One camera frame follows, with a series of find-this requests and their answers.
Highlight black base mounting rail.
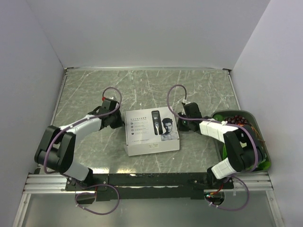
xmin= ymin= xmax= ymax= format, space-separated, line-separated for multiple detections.
xmin=65 ymin=172 xmax=234 ymax=201

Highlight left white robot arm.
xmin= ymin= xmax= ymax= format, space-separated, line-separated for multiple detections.
xmin=34 ymin=97 xmax=124 ymax=190

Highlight fake green lime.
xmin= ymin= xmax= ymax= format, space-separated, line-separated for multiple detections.
xmin=213 ymin=114 xmax=224 ymax=122

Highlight white hair clipper kit box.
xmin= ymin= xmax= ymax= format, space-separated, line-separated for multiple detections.
xmin=124 ymin=107 xmax=180 ymax=157

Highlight fake dark grapes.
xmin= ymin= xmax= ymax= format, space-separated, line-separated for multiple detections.
xmin=224 ymin=115 xmax=249 ymax=125

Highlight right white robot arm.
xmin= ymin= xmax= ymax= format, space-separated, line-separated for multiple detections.
xmin=178 ymin=99 xmax=267 ymax=188

